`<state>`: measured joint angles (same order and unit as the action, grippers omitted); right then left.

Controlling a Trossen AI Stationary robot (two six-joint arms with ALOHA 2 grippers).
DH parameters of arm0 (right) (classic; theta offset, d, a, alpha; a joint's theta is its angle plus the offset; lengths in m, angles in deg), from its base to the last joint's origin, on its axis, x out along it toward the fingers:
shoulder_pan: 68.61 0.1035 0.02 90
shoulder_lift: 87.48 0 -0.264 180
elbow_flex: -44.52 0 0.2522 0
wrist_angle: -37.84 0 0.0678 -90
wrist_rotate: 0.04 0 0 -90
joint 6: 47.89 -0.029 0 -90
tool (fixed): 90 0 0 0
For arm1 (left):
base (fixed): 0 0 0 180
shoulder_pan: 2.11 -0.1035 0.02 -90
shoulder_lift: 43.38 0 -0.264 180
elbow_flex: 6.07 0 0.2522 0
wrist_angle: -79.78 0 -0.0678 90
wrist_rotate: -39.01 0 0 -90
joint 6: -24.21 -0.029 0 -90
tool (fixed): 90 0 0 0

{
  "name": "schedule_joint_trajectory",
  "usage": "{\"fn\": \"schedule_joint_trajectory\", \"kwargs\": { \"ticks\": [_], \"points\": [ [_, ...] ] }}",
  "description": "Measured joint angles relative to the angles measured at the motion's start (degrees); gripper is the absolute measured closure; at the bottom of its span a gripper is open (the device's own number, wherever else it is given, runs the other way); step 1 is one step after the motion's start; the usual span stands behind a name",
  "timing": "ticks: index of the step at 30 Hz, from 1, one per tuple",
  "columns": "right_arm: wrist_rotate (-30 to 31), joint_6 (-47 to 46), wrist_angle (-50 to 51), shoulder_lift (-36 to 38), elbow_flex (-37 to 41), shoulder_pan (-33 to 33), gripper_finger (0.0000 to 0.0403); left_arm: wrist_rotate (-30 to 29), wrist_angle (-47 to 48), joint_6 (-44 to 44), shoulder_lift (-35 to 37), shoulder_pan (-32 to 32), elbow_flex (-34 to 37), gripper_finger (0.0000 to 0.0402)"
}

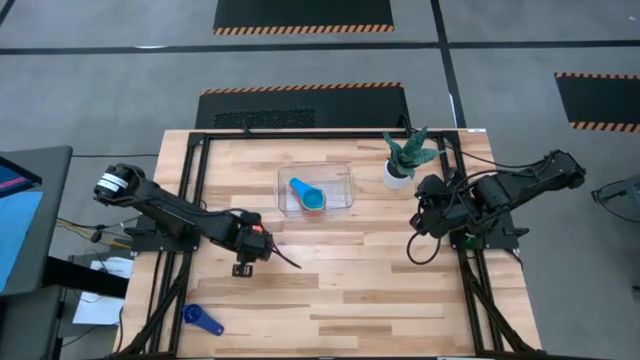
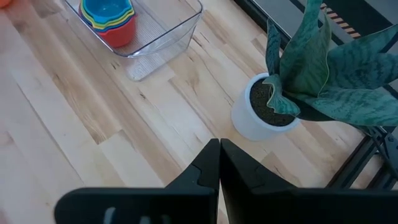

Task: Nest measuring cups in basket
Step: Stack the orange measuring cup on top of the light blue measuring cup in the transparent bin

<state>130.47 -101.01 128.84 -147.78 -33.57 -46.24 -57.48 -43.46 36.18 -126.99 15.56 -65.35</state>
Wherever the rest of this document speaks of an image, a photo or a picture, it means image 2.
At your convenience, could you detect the white plant pot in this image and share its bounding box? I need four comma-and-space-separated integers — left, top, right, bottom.
230, 72, 302, 142

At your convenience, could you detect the black aluminium table frame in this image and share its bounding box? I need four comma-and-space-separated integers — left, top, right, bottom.
233, 0, 398, 191

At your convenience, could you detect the green snake plant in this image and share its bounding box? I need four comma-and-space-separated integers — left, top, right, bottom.
262, 0, 398, 127

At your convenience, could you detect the green measuring cup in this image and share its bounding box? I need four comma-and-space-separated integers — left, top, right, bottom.
80, 2, 136, 29

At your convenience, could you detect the black mat hazard-striped edge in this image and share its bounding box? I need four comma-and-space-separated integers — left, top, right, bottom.
319, 0, 398, 40

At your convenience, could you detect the red measuring cup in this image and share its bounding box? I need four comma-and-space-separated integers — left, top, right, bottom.
79, 6, 138, 49

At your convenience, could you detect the teal measuring cup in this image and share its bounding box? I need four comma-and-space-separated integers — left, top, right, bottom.
81, 0, 134, 26

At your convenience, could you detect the clear plastic basket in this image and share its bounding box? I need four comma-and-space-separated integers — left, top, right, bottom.
63, 0, 205, 82

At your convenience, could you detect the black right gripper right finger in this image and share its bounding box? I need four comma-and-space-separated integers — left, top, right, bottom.
220, 138, 398, 224

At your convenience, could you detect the dark blue measuring cup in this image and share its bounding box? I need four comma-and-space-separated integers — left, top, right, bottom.
79, 4, 137, 34

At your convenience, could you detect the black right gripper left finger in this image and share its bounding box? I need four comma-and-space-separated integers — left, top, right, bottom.
54, 138, 221, 224

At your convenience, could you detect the yellow measuring cup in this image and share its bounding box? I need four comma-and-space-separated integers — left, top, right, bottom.
80, 3, 136, 31

